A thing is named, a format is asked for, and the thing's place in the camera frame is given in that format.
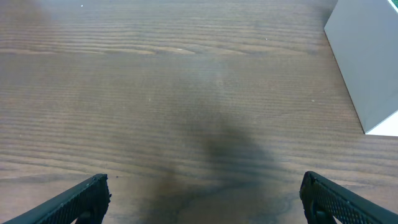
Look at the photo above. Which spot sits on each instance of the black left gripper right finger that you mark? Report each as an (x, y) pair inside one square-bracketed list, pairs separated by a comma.
[(326, 202)]

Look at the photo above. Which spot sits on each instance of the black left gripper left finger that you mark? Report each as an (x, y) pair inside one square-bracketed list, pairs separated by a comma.
[(86, 202)]

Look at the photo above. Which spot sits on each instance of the white square cardboard box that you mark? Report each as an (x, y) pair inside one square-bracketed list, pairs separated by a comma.
[(363, 37)]

